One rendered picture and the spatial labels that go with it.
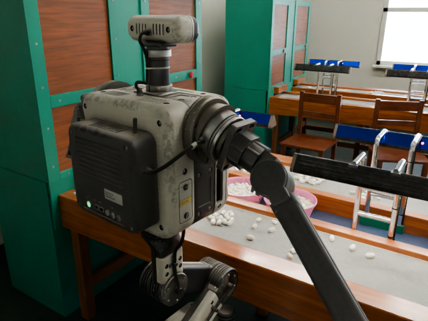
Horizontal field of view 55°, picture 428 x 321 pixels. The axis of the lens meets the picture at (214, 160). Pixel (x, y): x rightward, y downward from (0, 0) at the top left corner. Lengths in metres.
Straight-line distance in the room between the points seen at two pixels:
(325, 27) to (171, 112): 5.98
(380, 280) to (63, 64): 1.70
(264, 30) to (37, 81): 2.97
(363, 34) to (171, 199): 5.91
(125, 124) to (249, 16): 3.72
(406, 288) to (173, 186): 0.99
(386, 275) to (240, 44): 3.46
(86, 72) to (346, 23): 5.03
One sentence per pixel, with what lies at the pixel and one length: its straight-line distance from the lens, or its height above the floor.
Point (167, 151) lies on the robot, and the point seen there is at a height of 1.35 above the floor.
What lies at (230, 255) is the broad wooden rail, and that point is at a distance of 1.62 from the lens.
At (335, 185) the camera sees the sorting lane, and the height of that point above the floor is 0.74.
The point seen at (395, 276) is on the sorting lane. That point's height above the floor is 0.74.
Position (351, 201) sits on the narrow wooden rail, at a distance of 2.16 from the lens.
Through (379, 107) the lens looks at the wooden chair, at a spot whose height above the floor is 0.84.
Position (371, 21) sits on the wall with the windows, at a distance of 6.67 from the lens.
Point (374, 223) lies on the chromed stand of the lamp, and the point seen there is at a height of 0.70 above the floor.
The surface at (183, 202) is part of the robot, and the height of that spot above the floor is 1.22.
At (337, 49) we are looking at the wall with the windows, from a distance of 6.77.
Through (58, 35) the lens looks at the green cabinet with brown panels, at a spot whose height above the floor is 1.54.
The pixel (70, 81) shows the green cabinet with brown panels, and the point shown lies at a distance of 2.21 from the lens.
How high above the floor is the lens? 1.65
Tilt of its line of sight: 20 degrees down
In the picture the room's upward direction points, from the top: straight up
